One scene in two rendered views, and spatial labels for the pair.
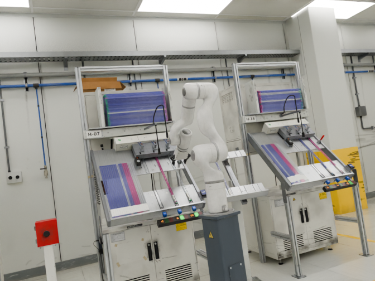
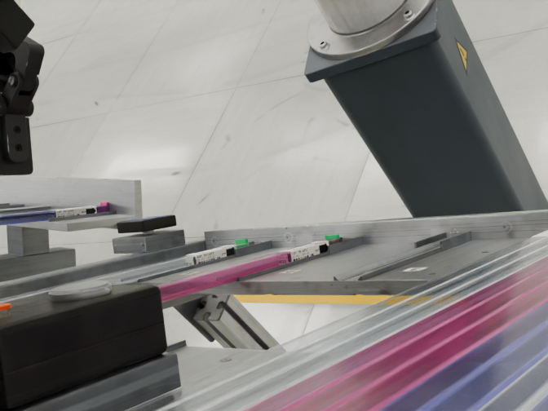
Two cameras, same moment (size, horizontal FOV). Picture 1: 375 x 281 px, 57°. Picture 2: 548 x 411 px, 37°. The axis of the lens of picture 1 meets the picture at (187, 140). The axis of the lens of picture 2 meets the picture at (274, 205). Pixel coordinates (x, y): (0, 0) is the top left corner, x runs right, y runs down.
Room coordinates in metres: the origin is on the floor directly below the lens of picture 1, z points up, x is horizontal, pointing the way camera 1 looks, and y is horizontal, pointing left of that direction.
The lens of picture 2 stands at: (2.65, 0.67, 1.25)
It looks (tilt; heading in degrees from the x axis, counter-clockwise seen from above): 37 degrees down; 251
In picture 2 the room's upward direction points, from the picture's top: 39 degrees counter-clockwise
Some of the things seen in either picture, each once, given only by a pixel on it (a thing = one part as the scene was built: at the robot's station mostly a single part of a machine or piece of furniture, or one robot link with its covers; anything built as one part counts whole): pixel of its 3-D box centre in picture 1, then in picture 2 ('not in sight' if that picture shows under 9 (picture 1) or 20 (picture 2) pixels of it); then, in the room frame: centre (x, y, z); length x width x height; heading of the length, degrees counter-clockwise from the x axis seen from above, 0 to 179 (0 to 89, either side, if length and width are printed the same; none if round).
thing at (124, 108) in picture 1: (135, 108); not in sight; (2.85, 0.39, 1.52); 0.51 x 0.13 x 0.27; 112
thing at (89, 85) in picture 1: (113, 84); not in sight; (3.09, 0.61, 1.82); 0.68 x 0.30 x 0.20; 112
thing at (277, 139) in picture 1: (291, 187); not in sight; (3.33, -0.93, 0.65); 1.01 x 0.73 x 1.29; 22
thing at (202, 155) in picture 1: (207, 163); not in sight; (2.07, -0.10, 1.00); 0.19 x 0.12 x 0.24; 113
